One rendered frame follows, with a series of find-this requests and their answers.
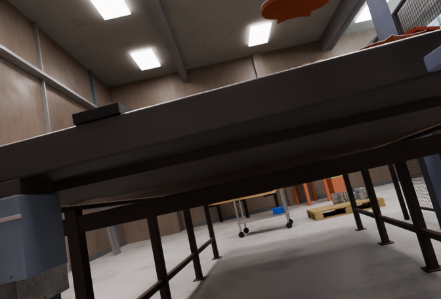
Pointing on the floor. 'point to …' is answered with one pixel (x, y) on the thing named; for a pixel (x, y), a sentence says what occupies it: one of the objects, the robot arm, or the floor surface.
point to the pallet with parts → (361, 197)
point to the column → (433, 60)
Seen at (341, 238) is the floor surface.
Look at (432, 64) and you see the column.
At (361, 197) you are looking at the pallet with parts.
